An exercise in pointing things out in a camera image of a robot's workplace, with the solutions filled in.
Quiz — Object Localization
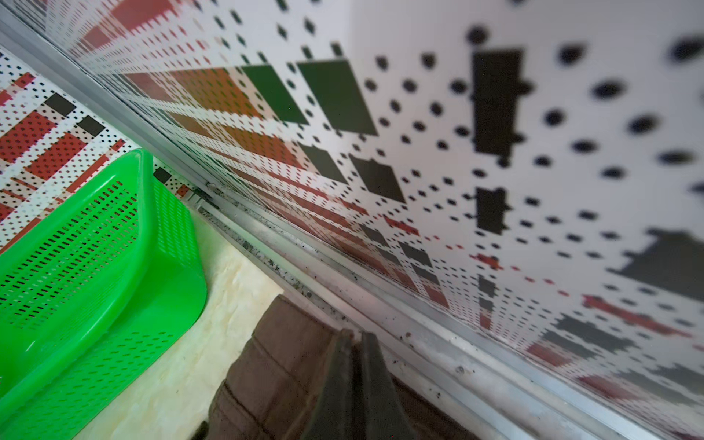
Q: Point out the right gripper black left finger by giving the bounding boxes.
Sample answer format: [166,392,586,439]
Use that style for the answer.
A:
[301,330,355,439]

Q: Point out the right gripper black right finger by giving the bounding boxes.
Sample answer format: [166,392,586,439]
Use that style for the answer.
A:
[359,332,417,440]

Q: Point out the brown trousers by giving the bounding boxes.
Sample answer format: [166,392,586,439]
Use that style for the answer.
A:
[202,296,474,439]

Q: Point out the green plastic basket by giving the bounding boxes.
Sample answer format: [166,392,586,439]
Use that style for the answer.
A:
[1,150,207,439]

